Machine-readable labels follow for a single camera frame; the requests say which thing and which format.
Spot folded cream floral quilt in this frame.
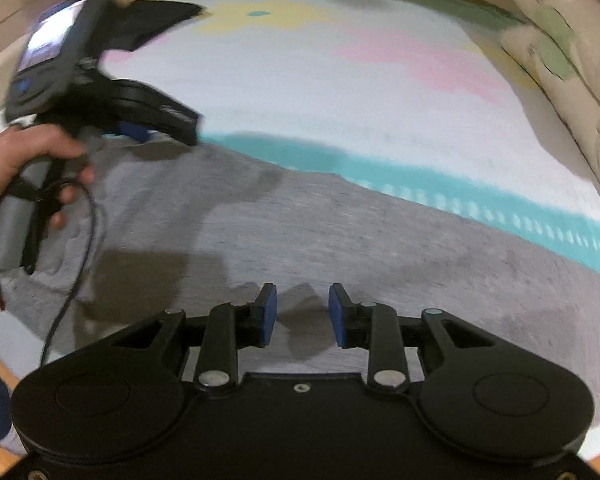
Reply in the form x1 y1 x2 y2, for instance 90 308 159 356
501 0 600 184

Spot black folded garment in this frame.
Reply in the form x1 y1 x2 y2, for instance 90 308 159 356
106 0 204 52

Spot grey speckled pants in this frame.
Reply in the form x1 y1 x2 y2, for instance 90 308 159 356
0 139 600 422

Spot black cable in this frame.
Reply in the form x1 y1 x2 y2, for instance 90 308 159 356
40 178 106 369

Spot floral pastel bed blanket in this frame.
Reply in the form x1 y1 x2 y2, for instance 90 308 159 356
0 0 600 461

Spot person's left hand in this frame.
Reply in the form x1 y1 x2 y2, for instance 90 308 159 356
0 124 87 200

